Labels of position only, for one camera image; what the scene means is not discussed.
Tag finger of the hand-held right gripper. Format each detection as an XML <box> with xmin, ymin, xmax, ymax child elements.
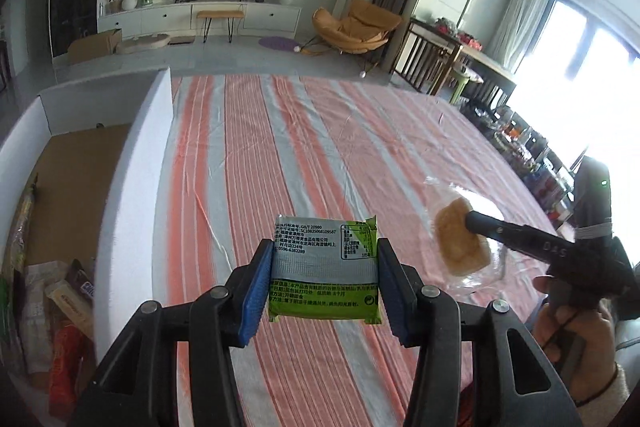
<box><xmin>464</xmin><ymin>210</ymin><xmax>571</xmax><ymax>265</ymax></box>

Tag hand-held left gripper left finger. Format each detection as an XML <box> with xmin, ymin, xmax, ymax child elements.
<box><xmin>67</xmin><ymin>239</ymin><xmax>277</xmax><ymax>427</ymax></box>

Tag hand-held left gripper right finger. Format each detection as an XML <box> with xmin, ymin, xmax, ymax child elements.
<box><xmin>376</xmin><ymin>238</ymin><xmax>576</xmax><ymax>427</ymax></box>

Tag bread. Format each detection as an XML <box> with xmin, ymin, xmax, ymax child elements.
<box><xmin>425</xmin><ymin>177</ymin><xmax>506</xmax><ymax>293</ymax></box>

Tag green snack packet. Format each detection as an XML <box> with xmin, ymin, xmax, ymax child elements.
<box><xmin>267</xmin><ymin>215</ymin><xmax>383</xmax><ymax>325</ymax></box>

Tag white cardboard box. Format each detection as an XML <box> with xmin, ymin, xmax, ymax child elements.
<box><xmin>0</xmin><ymin>68</ymin><xmax>173</xmax><ymax>427</ymax></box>

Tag person's right forearm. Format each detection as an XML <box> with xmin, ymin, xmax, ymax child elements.
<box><xmin>574</xmin><ymin>362</ymin><xmax>633</xmax><ymax>427</ymax></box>

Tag person's right hand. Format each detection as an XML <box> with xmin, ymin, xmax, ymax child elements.
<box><xmin>531</xmin><ymin>276</ymin><xmax>618</xmax><ymax>408</ymax></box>

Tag row of cluttered shelf goods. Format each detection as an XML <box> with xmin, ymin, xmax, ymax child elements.
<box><xmin>460</xmin><ymin>102</ymin><xmax>581</xmax><ymax>228</ymax></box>

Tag striped tablecloth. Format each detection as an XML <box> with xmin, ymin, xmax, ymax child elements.
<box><xmin>150</xmin><ymin>74</ymin><xmax>571</xmax><ymax>427</ymax></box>

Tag green plastic stool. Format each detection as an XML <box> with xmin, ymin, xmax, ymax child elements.
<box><xmin>451</xmin><ymin>64</ymin><xmax>485</xmax><ymax>105</ymax></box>

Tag bright window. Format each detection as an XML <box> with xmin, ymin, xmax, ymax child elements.
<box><xmin>510</xmin><ymin>0</ymin><xmax>640</xmax><ymax>228</ymax></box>

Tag wooden slatted table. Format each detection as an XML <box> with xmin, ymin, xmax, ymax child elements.
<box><xmin>392</xmin><ymin>18</ymin><xmax>516</xmax><ymax>100</ymax></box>

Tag clear pastry bag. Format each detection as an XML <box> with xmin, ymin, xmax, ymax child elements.
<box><xmin>19</xmin><ymin>261</ymin><xmax>66</xmax><ymax>388</ymax></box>

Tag white sheer curtain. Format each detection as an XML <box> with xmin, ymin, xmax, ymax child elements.
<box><xmin>487</xmin><ymin>0</ymin><xmax>551</xmax><ymax>60</ymax></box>

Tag purple round mat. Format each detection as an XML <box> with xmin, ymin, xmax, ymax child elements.
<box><xmin>257</xmin><ymin>36</ymin><xmax>297</xmax><ymax>50</ymax></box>

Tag orange lounge chair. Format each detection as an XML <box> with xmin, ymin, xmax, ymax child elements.
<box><xmin>312</xmin><ymin>0</ymin><xmax>403</xmax><ymax>55</ymax></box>

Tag white television cabinet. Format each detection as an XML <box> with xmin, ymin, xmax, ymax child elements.
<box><xmin>97</xmin><ymin>1</ymin><xmax>302</xmax><ymax>42</ymax></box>

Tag beige round pet bed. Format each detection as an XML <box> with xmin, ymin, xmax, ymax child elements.
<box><xmin>115</xmin><ymin>34</ymin><xmax>171</xmax><ymax>55</ymax></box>

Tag wooden bench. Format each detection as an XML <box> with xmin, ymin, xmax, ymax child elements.
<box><xmin>196</xmin><ymin>9</ymin><xmax>246</xmax><ymax>44</ymax></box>

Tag brown cardboard box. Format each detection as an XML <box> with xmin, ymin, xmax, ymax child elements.
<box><xmin>66</xmin><ymin>28</ymin><xmax>123</xmax><ymax>66</ymax></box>

